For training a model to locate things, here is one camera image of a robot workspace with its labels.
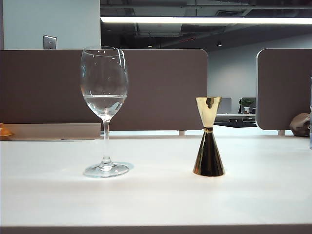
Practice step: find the gold double jigger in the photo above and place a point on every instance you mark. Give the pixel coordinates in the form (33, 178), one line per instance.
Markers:
(209, 158)

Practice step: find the clear wine glass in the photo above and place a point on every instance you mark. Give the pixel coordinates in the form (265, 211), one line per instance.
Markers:
(104, 107)

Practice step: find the wide brown desk divider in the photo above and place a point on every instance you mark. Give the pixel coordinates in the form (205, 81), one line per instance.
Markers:
(158, 90)

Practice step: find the grey background partition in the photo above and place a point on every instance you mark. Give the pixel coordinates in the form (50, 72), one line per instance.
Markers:
(226, 106)

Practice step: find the white background desk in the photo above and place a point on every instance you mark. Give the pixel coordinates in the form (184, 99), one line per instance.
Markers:
(236, 118)

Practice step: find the green potted plant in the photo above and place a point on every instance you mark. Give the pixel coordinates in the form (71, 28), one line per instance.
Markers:
(246, 103)

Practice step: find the long ceiling light strip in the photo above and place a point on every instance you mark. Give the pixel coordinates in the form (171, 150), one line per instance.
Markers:
(195, 20)

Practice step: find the brown crumpled bag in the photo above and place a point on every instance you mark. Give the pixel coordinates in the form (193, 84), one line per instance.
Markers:
(299, 124)

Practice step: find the orange object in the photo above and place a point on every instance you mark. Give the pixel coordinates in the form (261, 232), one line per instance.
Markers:
(4, 131)

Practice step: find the silver wall switch plate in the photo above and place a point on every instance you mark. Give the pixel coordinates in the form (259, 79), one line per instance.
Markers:
(50, 42)

